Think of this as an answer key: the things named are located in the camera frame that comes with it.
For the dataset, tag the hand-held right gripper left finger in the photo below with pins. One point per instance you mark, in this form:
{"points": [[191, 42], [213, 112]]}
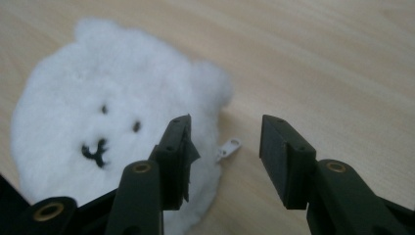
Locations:
{"points": [[143, 196]]}

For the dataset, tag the white plush bear pouch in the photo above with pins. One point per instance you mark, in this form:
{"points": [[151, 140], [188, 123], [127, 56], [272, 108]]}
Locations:
{"points": [[98, 78]]}

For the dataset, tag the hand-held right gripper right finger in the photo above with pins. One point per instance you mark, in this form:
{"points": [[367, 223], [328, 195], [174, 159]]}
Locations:
{"points": [[293, 169]]}

